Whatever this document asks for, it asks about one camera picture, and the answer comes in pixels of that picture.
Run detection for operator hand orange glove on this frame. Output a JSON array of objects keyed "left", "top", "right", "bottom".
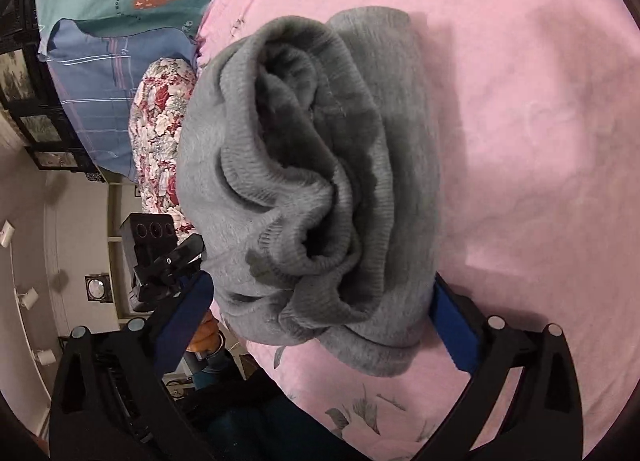
[{"left": 186, "top": 311, "right": 222, "bottom": 354}]

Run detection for red floral rolled quilt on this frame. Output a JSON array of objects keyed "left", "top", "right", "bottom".
[{"left": 128, "top": 58, "right": 196, "bottom": 241}]

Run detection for blue plaid pillow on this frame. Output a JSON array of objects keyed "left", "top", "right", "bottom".
[{"left": 42, "top": 19, "right": 196, "bottom": 182}]

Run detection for pink floral bed sheet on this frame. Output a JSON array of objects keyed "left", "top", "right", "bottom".
[{"left": 200, "top": 0, "right": 639, "bottom": 450}]

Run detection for dark framed wall pictures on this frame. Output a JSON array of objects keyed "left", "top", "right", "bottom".
[{"left": 1, "top": 0, "right": 104, "bottom": 183}]

